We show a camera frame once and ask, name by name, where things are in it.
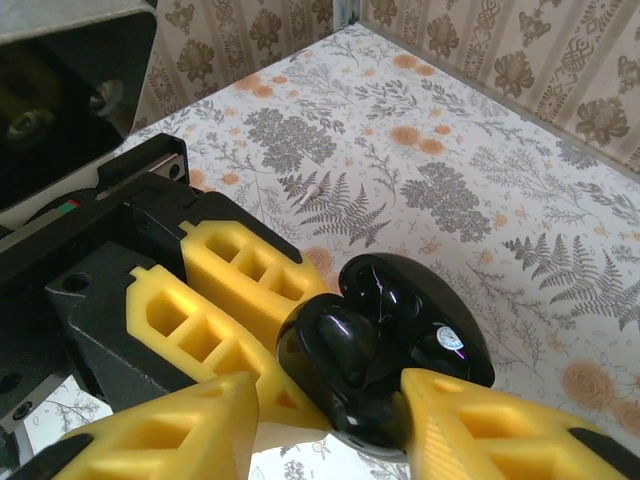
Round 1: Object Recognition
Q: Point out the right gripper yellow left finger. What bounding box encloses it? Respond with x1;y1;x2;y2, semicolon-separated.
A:
0;371;261;480

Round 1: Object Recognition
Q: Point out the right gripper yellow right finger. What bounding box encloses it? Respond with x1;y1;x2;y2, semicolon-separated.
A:
401;369;640;480

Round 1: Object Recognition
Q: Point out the black wireless earbud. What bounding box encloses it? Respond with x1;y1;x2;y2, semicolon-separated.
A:
315;305;380;389

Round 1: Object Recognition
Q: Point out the black earbud charging case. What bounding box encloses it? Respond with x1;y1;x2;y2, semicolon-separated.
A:
276;252;497;457

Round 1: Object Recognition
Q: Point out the floral patterned table cover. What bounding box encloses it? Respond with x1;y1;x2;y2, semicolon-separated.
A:
0;22;640;480

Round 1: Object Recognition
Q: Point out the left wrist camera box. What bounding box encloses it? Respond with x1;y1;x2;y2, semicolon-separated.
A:
0;0;160;212

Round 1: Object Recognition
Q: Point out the aluminium frame post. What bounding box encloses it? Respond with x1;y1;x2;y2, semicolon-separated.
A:
332;0;362;27

